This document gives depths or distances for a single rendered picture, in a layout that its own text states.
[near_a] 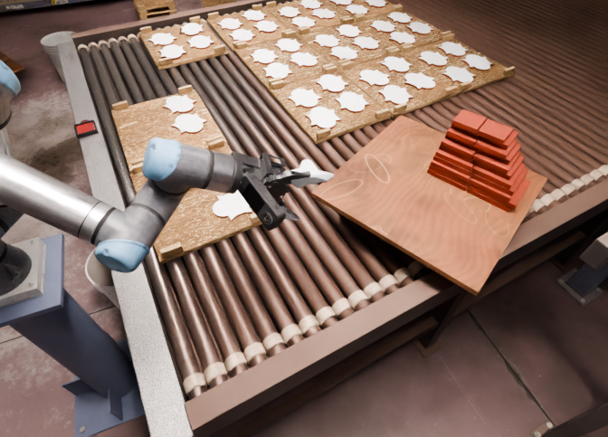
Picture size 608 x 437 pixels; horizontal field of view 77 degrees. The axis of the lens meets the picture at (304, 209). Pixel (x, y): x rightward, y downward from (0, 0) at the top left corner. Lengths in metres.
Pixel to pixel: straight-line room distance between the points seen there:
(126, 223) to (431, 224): 0.73
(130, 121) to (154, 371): 1.00
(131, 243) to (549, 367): 1.96
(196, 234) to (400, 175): 0.63
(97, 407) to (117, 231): 1.42
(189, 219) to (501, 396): 1.57
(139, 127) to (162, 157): 0.94
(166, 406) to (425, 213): 0.79
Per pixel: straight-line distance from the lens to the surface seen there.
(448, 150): 1.16
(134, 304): 1.11
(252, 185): 0.73
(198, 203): 1.25
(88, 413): 2.08
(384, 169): 1.18
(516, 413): 2.08
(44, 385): 2.24
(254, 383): 0.92
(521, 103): 1.92
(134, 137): 1.58
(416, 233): 1.03
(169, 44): 2.20
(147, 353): 1.04
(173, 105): 1.69
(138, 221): 0.73
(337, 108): 1.61
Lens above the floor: 1.82
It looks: 48 degrees down
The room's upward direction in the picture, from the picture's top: straight up
